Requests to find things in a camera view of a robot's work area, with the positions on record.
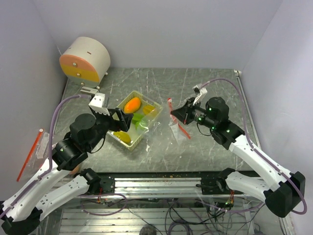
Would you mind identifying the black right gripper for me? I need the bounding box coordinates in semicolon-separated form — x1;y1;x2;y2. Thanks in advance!
170;97;217;130

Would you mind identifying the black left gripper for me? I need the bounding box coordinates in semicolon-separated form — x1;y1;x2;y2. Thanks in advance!
86;106;134;150

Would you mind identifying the green toy leaf vegetable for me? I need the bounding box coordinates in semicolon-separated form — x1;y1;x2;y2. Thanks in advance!
132;113;145;122

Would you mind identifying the clear bag orange zipper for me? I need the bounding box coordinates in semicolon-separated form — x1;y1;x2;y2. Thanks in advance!
16;128;49;182

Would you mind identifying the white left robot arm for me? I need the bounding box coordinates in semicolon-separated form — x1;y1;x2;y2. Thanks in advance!
0;108;133;235

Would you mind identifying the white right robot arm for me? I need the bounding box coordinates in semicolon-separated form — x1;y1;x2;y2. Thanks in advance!
171;97;306;218

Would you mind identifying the orange toy mango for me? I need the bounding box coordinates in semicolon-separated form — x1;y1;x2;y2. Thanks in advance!
124;97;141;114

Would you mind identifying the yellow toy fruit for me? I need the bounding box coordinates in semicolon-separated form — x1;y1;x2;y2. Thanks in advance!
113;131;132;144

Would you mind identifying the green toy round vegetable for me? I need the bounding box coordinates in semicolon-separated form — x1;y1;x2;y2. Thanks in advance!
135;121;149;135

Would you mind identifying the pale green plastic basket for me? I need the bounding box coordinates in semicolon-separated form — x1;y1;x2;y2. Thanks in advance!
107;91;163;151

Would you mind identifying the yellow toy starfruit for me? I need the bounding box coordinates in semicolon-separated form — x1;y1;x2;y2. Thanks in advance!
142;105;156;115

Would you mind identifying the round cream drawer box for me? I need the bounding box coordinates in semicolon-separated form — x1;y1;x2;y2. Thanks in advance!
59;37;111;88

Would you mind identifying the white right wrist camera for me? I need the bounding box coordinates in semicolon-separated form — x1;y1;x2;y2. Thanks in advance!
193;84;207;106

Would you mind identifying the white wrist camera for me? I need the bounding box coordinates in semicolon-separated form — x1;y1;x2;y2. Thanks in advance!
89;93;110;116
193;84;207;106

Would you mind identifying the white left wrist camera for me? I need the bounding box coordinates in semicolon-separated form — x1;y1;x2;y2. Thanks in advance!
89;93;110;116

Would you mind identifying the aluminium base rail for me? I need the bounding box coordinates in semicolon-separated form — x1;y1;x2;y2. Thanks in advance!
44;172;277;199

